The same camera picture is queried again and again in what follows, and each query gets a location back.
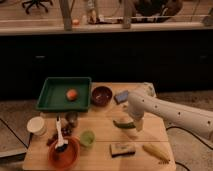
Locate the green pepper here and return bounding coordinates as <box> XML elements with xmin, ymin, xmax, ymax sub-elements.
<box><xmin>113</xmin><ymin>120</ymin><xmax>136</xmax><ymax>129</ymax></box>

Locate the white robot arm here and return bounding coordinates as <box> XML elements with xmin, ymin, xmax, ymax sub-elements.
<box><xmin>127</xmin><ymin>83</ymin><xmax>213</xmax><ymax>142</ymax></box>

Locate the small green cup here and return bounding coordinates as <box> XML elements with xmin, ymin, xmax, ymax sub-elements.
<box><xmin>80</xmin><ymin>130</ymin><xmax>95</xmax><ymax>147</ymax></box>

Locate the metal cup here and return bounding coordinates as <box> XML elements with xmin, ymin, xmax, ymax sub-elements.
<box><xmin>65</xmin><ymin>112</ymin><xmax>78</xmax><ymax>127</ymax></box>

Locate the white paper cup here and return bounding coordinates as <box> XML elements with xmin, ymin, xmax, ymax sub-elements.
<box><xmin>27</xmin><ymin>116</ymin><xmax>46</xmax><ymax>136</ymax></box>

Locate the blue sponge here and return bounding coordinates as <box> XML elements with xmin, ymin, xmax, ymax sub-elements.
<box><xmin>114</xmin><ymin>90</ymin><xmax>129</xmax><ymax>104</ymax></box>

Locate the yellow corn cob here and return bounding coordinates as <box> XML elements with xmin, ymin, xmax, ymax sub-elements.
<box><xmin>142</xmin><ymin>143</ymin><xmax>170</xmax><ymax>164</ymax></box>

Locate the brown yellow sponge block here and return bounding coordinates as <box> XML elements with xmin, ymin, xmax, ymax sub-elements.
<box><xmin>110</xmin><ymin>143</ymin><xmax>136</xmax><ymax>158</ymax></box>

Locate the dark red bowl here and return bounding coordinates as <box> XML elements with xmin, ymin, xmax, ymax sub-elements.
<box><xmin>91</xmin><ymin>86</ymin><xmax>113</xmax><ymax>107</ymax></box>

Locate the orange tomato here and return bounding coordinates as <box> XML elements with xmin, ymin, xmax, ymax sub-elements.
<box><xmin>66</xmin><ymin>89</ymin><xmax>78</xmax><ymax>101</ymax></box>

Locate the dark grapes bunch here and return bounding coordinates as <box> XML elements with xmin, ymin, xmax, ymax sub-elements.
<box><xmin>46</xmin><ymin>126</ymin><xmax>72</xmax><ymax>146</ymax></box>

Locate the white dish brush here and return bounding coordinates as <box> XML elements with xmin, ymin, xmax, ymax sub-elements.
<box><xmin>55</xmin><ymin>117</ymin><xmax>68</xmax><ymax>153</ymax></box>

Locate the orange plastic bowl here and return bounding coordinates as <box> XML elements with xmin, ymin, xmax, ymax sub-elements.
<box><xmin>48</xmin><ymin>137</ymin><xmax>80</xmax><ymax>171</ymax></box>

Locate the green plastic tray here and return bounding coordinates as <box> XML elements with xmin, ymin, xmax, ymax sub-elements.
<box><xmin>37</xmin><ymin>77</ymin><xmax>91</xmax><ymax>112</ymax></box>

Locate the black office chair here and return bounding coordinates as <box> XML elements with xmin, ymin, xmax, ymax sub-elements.
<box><xmin>22</xmin><ymin>0</ymin><xmax>53</xmax><ymax>14</ymax></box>

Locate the black cable right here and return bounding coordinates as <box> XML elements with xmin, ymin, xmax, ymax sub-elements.
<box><xmin>165</xmin><ymin>125</ymin><xmax>213</xmax><ymax>151</ymax></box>

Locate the black cable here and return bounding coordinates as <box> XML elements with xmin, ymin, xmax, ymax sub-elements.
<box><xmin>0</xmin><ymin>118</ymin><xmax>29</xmax><ymax>149</ymax></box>
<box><xmin>165</xmin><ymin>125</ymin><xmax>213</xmax><ymax>151</ymax></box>

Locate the black cable left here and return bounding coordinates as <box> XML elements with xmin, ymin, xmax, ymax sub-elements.
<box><xmin>0</xmin><ymin>118</ymin><xmax>29</xmax><ymax>149</ymax></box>

